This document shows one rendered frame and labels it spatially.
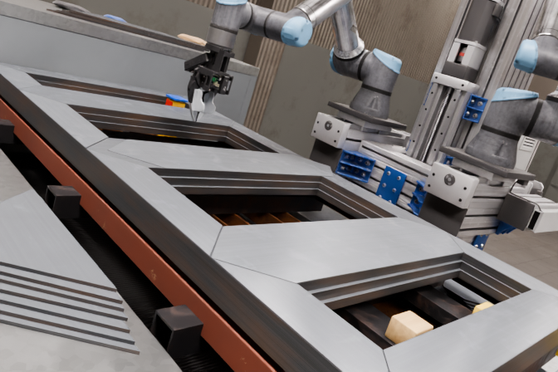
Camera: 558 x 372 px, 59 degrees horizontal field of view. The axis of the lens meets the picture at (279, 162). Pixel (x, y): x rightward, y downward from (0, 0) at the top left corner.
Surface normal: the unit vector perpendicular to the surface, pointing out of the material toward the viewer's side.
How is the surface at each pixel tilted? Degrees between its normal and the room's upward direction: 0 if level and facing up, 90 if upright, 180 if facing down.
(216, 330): 90
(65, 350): 0
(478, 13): 90
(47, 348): 0
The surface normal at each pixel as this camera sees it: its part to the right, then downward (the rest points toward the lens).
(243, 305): -0.69, -0.05
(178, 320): 0.29, -0.93
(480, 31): -0.06, 0.22
